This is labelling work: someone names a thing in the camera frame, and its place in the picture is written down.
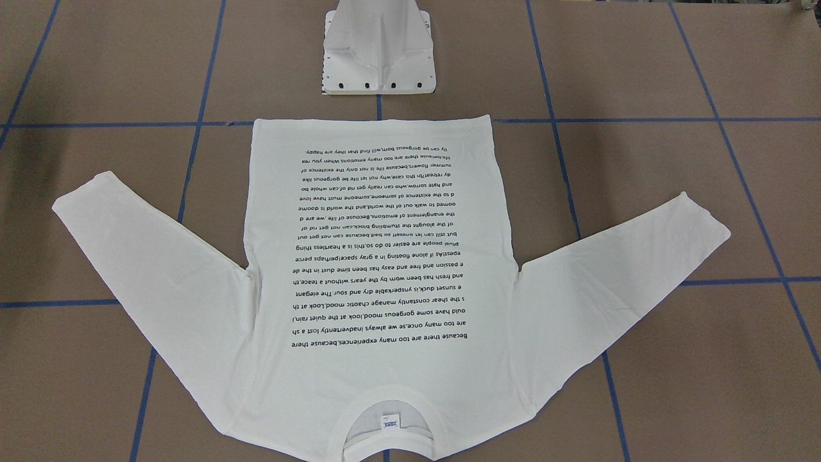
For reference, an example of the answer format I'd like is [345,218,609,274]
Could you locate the white long-sleeve printed shirt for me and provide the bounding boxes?
[53,116,730,461]

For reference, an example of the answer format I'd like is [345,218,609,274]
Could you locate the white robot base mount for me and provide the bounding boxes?
[322,1,436,96]

